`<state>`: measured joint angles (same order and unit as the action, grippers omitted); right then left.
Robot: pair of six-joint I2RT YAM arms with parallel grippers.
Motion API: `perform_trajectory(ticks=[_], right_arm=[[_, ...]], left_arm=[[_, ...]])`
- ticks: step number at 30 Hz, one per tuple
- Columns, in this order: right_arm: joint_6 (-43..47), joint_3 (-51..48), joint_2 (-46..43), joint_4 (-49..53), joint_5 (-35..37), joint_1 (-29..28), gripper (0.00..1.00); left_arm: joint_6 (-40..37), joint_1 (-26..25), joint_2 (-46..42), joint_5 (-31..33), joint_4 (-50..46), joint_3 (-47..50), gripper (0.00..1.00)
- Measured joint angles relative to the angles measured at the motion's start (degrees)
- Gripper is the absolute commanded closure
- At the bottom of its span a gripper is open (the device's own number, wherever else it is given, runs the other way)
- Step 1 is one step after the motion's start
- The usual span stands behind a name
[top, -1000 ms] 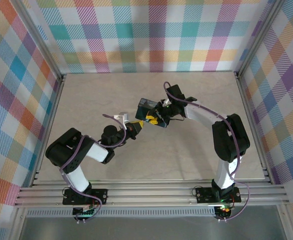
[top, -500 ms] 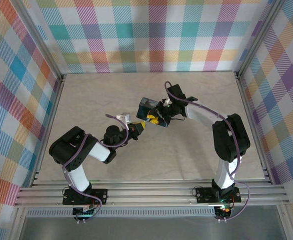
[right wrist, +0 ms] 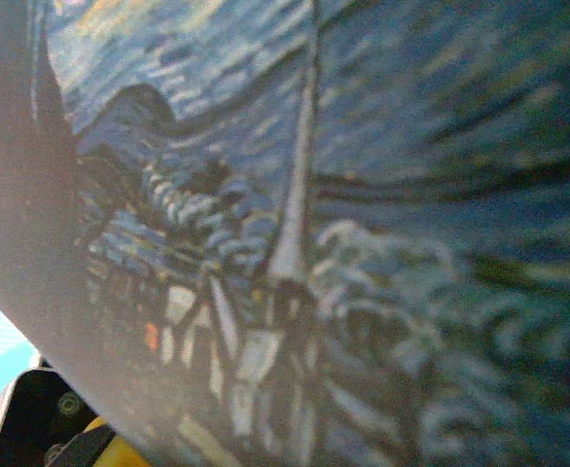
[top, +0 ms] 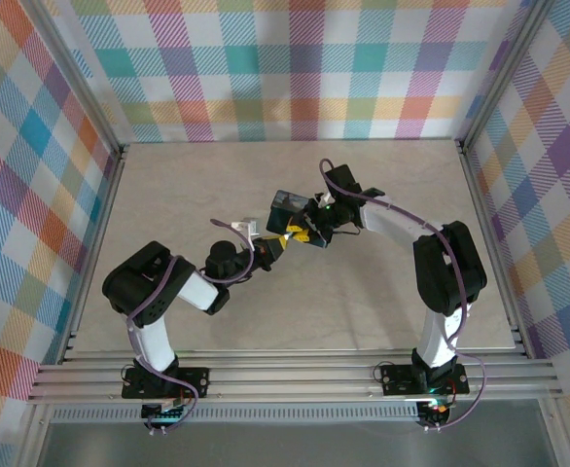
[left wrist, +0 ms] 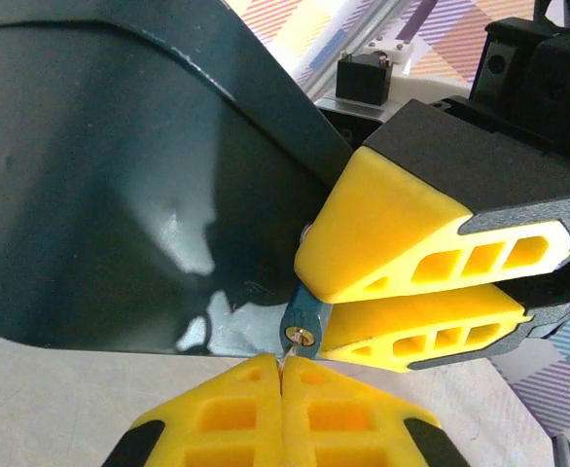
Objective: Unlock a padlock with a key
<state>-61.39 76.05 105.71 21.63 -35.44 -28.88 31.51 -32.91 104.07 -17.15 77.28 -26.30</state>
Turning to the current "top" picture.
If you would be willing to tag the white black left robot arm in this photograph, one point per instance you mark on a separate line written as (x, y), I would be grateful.
(149, 287)

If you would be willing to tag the grey metal panel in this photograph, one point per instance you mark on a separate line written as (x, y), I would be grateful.
(290, 447)

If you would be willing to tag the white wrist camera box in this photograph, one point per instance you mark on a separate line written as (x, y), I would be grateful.
(246, 227)
(323, 199)

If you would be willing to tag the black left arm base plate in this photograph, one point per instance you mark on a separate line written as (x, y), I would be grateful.
(192, 382)

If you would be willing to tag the aluminium frame post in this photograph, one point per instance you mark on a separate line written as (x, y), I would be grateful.
(73, 73)
(501, 73)

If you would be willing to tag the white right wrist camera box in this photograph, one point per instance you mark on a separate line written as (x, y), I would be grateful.
(323, 199)

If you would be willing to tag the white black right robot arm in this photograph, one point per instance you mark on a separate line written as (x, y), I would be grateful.
(450, 267)

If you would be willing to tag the silver round-head key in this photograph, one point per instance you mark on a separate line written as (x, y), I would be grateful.
(286, 237)

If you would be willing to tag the aluminium mounting rail beam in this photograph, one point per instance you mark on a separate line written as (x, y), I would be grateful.
(290, 379)

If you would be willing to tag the aluminium side rail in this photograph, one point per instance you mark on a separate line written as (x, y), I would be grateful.
(95, 243)
(492, 243)

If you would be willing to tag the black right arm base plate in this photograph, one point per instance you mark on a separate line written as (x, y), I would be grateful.
(397, 379)

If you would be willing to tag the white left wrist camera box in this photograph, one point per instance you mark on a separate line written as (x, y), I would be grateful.
(246, 227)

